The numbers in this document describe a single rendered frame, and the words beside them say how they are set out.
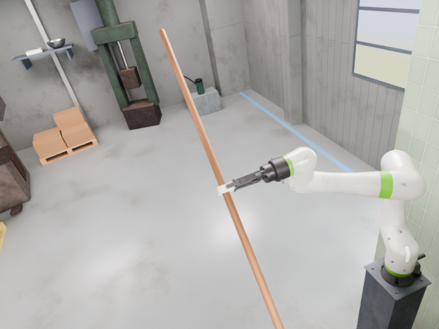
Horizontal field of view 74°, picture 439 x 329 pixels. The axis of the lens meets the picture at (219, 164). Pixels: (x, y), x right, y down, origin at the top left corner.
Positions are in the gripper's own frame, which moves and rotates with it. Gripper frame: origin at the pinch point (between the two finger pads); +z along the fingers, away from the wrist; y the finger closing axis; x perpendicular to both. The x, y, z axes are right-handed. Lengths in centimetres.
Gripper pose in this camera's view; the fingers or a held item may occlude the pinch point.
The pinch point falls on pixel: (225, 188)
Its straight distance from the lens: 115.0
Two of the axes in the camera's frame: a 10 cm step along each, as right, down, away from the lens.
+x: -3.7, -8.9, 2.6
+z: -9.3, 3.3, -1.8
